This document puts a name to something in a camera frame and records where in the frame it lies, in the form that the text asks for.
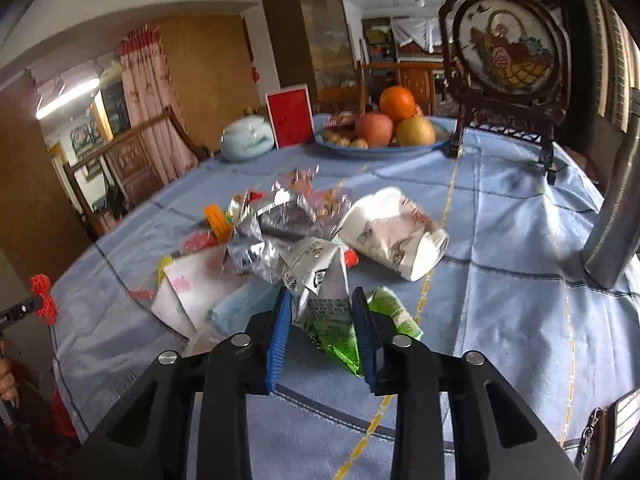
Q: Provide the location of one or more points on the red apple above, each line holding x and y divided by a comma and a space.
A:
376, 129

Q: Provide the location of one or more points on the yellow pear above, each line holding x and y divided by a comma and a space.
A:
415, 131

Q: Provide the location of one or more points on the round embroidered table screen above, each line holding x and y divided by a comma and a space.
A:
507, 66

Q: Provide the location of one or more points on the orange fruit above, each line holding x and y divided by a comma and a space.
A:
397, 103

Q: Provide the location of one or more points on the wooden armchair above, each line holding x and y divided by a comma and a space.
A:
130, 165

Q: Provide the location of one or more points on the red card box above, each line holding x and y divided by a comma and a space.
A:
290, 116

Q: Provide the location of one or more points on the white pink paper sheet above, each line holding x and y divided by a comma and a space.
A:
192, 287

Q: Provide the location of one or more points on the dark wooden cabinet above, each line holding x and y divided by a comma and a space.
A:
310, 43

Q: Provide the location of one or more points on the pink floral plastic bag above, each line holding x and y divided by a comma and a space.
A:
320, 211

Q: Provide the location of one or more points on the blue face mask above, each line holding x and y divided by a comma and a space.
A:
233, 313

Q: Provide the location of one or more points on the blue fruit plate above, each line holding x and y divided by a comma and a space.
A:
444, 127

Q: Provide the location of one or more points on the silver foil wrapper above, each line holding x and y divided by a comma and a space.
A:
266, 232

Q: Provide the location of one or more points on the person left hand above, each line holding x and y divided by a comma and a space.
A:
8, 388

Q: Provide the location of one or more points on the brown leather bag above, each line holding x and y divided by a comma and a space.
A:
593, 454

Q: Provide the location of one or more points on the pink curtain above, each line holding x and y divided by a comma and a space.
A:
148, 92

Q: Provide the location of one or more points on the pale green ceramic pot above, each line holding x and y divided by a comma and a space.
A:
247, 138

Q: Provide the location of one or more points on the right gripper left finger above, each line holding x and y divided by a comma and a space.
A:
268, 333

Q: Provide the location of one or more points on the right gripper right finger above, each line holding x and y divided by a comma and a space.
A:
374, 331

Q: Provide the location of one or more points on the green white snack wrapper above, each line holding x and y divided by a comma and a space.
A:
314, 270

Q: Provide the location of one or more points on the white paper bag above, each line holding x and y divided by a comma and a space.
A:
390, 228

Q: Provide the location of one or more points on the blue plaid tablecloth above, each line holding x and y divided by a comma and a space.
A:
511, 284

